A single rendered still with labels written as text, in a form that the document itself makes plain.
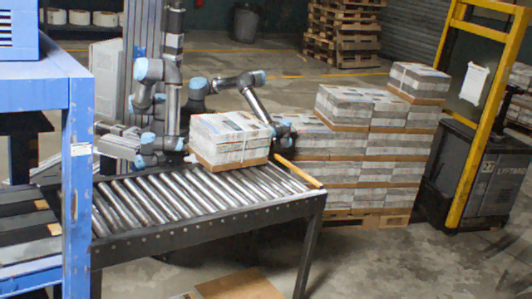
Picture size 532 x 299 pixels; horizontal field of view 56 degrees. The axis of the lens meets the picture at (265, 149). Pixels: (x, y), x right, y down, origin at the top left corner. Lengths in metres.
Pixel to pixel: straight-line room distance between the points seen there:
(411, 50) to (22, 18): 10.03
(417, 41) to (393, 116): 7.44
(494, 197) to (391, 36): 7.46
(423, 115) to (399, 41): 7.57
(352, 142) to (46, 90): 2.54
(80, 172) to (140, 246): 0.62
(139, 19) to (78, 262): 1.77
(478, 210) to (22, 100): 3.74
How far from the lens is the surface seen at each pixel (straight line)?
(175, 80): 2.69
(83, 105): 1.60
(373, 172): 3.90
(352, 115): 3.59
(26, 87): 1.54
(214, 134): 2.64
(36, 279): 2.05
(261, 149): 2.85
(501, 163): 4.41
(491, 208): 4.60
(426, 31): 11.04
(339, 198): 3.86
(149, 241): 2.20
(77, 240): 1.81
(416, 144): 4.00
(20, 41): 1.69
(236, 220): 2.40
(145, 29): 3.21
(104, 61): 3.34
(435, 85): 3.89
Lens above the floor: 1.99
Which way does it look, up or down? 22 degrees down
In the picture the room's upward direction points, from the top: 10 degrees clockwise
